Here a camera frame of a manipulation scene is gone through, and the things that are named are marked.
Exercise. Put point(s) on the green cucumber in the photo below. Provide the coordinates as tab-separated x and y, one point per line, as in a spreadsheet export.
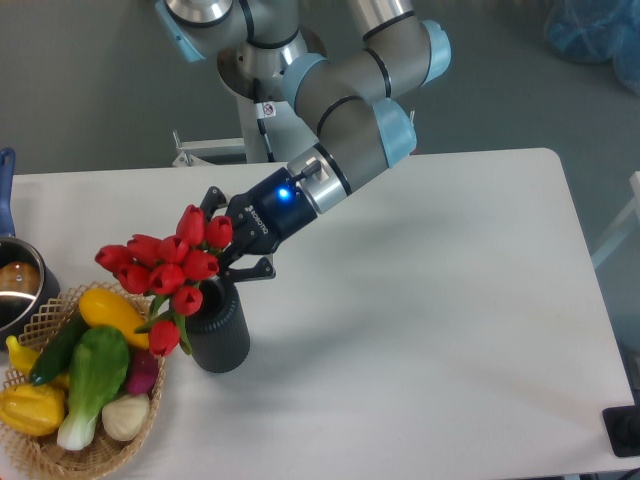
55	358

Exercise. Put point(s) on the blue plastic bag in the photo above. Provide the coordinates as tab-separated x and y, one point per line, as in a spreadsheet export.
596	32

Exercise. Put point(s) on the white garlic bulb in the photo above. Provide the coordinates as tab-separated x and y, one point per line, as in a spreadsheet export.
124	417

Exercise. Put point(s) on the small yellow crookneck squash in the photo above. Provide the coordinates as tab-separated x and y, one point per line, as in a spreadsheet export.
26	361

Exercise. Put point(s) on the magenta radish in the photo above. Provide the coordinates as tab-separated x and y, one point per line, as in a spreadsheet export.
143	373

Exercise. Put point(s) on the red tulip bouquet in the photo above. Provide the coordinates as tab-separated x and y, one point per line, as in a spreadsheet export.
171	272

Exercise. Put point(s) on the green bok choy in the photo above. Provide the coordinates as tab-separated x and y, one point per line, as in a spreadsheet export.
98	368

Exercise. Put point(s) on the dark grey ribbed vase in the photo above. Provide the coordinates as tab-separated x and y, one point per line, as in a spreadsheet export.
217	332

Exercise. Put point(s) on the yellow pumpkin gourd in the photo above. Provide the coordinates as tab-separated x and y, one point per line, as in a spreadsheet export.
33	410

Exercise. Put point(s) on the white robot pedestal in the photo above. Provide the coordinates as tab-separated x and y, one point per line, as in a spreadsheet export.
270	129

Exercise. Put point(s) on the woven wicker basket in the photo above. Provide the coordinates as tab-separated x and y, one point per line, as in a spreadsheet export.
41	457

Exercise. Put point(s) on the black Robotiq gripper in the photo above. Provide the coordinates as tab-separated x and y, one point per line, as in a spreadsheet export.
262	218

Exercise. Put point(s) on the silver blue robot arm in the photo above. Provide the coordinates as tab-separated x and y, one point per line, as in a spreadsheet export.
335	128

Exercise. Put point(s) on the white metal frame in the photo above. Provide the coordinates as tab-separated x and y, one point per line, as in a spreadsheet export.
623	224

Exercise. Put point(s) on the black device at table edge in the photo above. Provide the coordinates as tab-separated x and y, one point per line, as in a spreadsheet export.
622	426

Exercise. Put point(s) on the blue handled saucepan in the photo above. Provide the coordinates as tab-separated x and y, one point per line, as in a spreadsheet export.
27	283

